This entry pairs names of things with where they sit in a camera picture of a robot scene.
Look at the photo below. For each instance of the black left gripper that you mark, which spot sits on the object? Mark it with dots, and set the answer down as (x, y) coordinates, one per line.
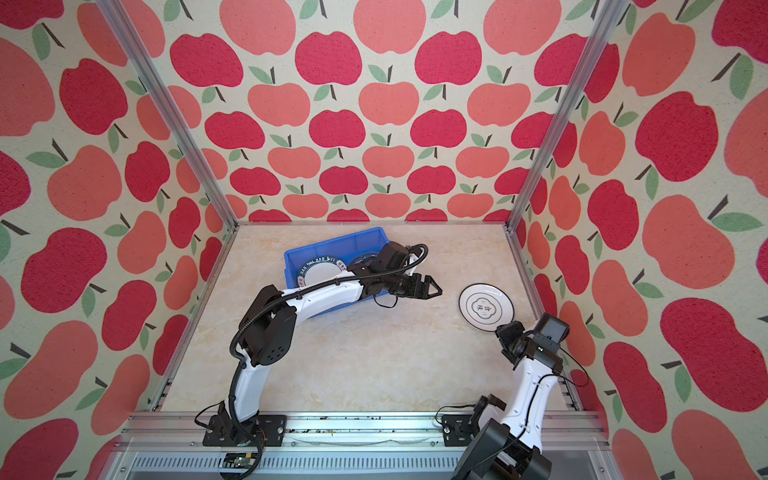
(422, 293)

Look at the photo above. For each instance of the clear glass plate small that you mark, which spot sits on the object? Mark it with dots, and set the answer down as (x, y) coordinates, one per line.
(361, 259)

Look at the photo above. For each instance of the large green rimmed plate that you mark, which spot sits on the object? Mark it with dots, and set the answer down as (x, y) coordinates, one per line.
(319, 269)

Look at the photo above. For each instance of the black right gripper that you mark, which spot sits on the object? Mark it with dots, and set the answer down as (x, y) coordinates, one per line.
(511, 334)

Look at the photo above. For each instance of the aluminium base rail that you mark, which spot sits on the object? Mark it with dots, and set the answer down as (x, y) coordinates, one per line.
(304, 445)

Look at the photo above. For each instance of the blue plastic bin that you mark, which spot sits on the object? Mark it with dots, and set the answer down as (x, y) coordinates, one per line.
(324, 252)

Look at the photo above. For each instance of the aluminium frame post left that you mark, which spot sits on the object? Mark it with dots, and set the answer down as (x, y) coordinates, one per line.
(130, 40)

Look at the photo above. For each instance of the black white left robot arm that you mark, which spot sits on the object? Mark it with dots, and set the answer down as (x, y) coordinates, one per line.
(266, 331)

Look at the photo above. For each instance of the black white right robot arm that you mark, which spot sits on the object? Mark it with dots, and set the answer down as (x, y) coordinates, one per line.
(507, 434)

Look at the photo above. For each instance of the aluminium frame post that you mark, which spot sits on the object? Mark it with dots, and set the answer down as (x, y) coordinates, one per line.
(130, 40)
(605, 24)

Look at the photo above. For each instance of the aluminium frame post right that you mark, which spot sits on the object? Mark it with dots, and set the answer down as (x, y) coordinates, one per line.
(605, 24)

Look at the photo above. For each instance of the green circuit board base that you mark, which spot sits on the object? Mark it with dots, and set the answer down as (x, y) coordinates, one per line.
(239, 462)

